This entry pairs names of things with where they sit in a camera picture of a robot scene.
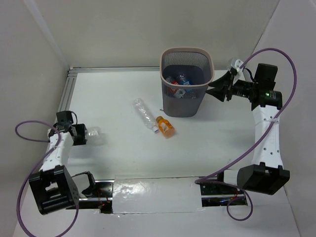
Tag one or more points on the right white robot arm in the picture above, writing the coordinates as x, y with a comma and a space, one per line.
266, 174

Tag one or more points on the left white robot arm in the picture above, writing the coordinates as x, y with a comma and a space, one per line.
52, 186

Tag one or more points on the aluminium frame rail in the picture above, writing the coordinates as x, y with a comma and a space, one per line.
117, 128

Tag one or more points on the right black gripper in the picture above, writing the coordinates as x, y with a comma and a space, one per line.
222, 85

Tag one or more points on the grey mesh waste bin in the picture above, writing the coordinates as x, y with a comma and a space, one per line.
198, 67

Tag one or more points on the red label bottle red cap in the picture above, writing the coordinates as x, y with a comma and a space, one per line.
172, 80

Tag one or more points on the blue label bottle white cap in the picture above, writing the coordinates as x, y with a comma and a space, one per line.
183, 93

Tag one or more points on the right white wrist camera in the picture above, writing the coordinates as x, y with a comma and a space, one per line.
235, 65

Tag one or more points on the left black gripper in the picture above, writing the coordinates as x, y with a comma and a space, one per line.
82, 134

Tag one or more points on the white taped front panel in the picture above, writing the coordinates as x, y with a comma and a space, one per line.
156, 195

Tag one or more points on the orange juice bottle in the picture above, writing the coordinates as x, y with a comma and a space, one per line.
165, 127

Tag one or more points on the clear unlabelled plastic bottle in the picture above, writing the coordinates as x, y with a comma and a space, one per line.
145, 114

